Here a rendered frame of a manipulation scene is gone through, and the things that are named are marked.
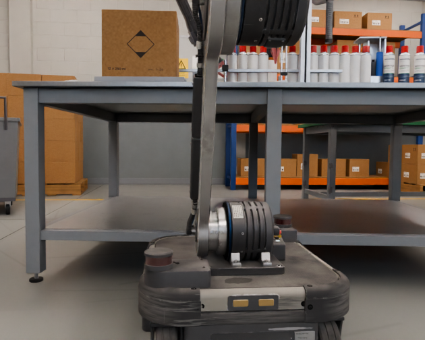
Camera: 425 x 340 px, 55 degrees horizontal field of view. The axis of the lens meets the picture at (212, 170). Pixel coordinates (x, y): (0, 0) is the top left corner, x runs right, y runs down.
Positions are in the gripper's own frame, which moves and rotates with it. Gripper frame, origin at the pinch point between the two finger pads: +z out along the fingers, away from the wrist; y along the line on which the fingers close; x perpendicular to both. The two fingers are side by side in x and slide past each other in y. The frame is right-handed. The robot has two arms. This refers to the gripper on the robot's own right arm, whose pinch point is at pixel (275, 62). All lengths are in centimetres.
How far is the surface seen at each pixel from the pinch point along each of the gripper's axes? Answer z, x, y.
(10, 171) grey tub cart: 67, -112, 199
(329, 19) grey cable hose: -16.4, 18.0, -22.6
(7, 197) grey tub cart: 88, -112, 202
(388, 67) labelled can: 4, 9, -55
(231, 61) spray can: 1.5, 8.2, 23.1
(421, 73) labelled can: 7, 9, -71
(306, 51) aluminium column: -0.2, 22.5, -11.4
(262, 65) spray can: 3.7, 8.4, 7.3
